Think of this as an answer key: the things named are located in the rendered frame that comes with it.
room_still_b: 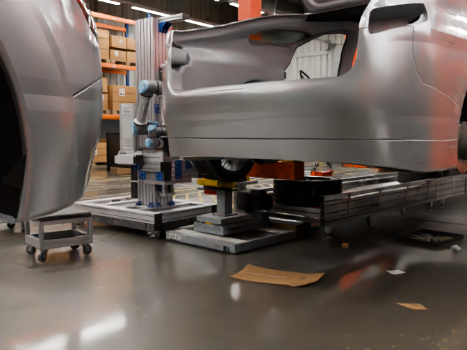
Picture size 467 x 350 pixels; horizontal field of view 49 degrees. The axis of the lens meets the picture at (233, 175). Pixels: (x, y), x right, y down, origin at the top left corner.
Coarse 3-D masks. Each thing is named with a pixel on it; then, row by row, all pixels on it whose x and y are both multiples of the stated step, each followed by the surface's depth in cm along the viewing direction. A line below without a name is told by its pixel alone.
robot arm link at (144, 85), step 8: (144, 80) 441; (144, 88) 438; (152, 88) 441; (144, 96) 444; (152, 96) 448; (144, 104) 450; (144, 112) 454; (136, 120) 460; (144, 120) 460; (136, 128) 461; (144, 128) 464
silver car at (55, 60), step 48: (0, 0) 101; (48, 0) 113; (0, 48) 102; (48, 48) 113; (96, 48) 136; (0, 96) 111; (48, 96) 113; (96, 96) 136; (0, 144) 118; (48, 144) 114; (96, 144) 145; (0, 192) 119; (48, 192) 117
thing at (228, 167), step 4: (216, 160) 427; (220, 160) 457; (228, 160) 466; (232, 160) 467; (236, 160) 464; (240, 160) 461; (244, 160) 458; (248, 160) 456; (220, 164) 430; (228, 164) 467; (232, 164) 463; (236, 164) 460; (240, 164) 457; (244, 164) 455; (224, 168) 434; (228, 168) 458; (232, 168) 456; (236, 168) 453; (240, 168) 450; (232, 172) 441; (236, 172) 445
